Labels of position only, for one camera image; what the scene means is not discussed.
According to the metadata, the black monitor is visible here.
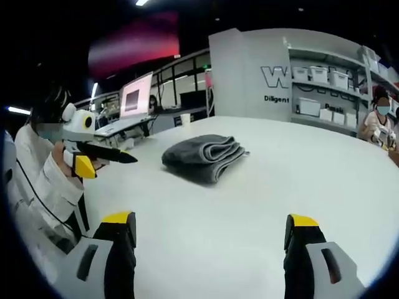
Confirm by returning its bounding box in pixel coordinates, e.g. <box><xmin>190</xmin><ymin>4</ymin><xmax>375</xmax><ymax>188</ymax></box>
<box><xmin>180</xmin><ymin>90</ymin><xmax>208</xmax><ymax>109</ymax></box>

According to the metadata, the grey standing desk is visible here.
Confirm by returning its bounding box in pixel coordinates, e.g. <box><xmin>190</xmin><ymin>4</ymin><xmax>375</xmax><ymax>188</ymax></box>
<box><xmin>93</xmin><ymin>114</ymin><xmax>158</xmax><ymax>148</ymax></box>

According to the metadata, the grey shelf unit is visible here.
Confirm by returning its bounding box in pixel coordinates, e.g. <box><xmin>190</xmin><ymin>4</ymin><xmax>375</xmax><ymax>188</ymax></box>
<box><xmin>282</xmin><ymin>36</ymin><xmax>399</xmax><ymax>138</ymax></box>

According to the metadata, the person's torso in white clothing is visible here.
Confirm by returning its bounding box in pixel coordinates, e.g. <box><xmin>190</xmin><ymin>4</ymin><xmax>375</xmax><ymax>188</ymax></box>
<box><xmin>14</xmin><ymin>123</ymin><xmax>65</xmax><ymax>203</ymax></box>

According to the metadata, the group of white storage boxes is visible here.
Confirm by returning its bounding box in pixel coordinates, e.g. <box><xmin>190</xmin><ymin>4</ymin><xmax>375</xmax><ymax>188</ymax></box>
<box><xmin>291</xmin><ymin>46</ymin><xmax>393</xmax><ymax>128</ymax></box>

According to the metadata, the white lettered partition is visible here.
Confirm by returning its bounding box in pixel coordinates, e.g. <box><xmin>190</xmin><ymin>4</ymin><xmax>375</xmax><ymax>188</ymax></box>
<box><xmin>208</xmin><ymin>27</ymin><xmax>293</xmax><ymax>123</ymax></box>

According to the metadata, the pink lit monitor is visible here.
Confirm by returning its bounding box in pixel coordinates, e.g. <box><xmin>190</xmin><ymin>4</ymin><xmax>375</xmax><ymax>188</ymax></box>
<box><xmin>118</xmin><ymin>72</ymin><xmax>154</xmax><ymax>120</ymax></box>

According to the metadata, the person's left hand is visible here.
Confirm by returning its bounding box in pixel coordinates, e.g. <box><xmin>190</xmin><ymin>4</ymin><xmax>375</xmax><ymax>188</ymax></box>
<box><xmin>51</xmin><ymin>142</ymin><xmax>73</xmax><ymax>171</ymax></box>

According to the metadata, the person's head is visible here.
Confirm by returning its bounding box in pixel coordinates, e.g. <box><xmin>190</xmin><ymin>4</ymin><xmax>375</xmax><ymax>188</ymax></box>
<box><xmin>30</xmin><ymin>83</ymin><xmax>73</xmax><ymax>140</ymax></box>

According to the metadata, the large red display screen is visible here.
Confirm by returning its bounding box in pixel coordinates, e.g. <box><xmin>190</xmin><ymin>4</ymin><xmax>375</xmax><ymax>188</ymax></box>
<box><xmin>87</xmin><ymin>11</ymin><xmax>181</xmax><ymax>79</ymax></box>

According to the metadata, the grey towel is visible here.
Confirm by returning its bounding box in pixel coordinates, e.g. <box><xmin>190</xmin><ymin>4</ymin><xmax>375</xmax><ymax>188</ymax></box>
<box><xmin>161</xmin><ymin>134</ymin><xmax>251</xmax><ymax>187</ymax></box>

